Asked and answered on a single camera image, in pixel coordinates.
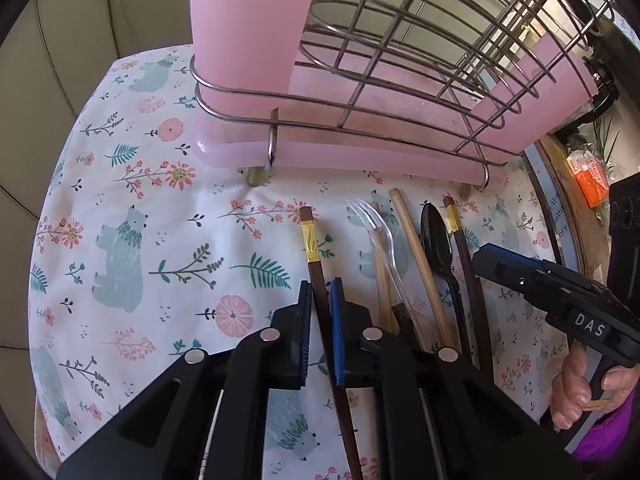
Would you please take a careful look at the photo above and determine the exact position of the pink plastic cup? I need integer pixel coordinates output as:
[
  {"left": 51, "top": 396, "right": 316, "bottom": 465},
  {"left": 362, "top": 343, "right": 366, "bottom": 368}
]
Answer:
[
  {"left": 190, "top": 0, "right": 311, "bottom": 112},
  {"left": 469, "top": 34, "right": 598, "bottom": 164}
]

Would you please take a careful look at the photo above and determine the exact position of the clear plastic fork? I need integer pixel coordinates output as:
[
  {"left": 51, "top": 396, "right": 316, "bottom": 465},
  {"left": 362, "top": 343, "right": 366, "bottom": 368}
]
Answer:
[{"left": 348, "top": 198, "right": 430, "bottom": 351}]

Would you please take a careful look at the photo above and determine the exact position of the black plastic spoon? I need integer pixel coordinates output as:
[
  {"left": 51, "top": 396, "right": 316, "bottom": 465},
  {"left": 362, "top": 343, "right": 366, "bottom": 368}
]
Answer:
[{"left": 420, "top": 203, "right": 472, "bottom": 359}]

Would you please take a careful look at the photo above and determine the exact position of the right pink plastic cup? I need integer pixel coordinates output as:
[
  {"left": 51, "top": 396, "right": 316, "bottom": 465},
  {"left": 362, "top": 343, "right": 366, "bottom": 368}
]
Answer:
[{"left": 469, "top": 34, "right": 598, "bottom": 164}]

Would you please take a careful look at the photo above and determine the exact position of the pink plastic drip tray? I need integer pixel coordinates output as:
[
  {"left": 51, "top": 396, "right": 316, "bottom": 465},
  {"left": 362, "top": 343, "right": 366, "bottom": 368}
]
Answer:
[{"left": 192, "top": 64, "right": 496, "bottom": 186}]

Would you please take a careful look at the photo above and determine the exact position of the person's right hand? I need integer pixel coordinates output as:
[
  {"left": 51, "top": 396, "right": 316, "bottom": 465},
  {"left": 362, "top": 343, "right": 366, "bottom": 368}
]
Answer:
[{"left": 550, "top": 341, "right": 639, "bottom": 430}]

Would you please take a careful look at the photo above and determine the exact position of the left pink plastic cup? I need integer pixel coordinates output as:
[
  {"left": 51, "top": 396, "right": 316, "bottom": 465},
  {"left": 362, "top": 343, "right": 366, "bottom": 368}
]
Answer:
[{"left": 190, "top": 0, "right": 311, "bottom": 112}]

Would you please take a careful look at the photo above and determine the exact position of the orange snack packet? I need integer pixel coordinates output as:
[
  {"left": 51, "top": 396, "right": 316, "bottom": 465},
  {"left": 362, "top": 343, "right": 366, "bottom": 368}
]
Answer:
[{"left": 566, "top": 150, "right": 608, "bottom": 208}]

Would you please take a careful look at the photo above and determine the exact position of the floral bear tablecloth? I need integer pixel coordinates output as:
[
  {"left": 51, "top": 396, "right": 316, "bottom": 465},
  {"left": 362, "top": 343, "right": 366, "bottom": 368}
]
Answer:
[{"left": 28, "top": 46, "right": 553, "bottom": 474}]

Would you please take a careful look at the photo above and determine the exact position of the metal wire utensil rack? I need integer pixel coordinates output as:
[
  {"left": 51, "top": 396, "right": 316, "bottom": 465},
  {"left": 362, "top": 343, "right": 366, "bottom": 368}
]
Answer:
[{"left": 188, "top": 0, "right": 618, "bottom": 191}]

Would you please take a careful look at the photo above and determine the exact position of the dark chopstick with gold band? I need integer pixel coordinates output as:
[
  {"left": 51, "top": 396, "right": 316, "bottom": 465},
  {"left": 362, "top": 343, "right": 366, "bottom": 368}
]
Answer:
[{"left": 298, "top": 206, "right": 363, "bottom": 480}]

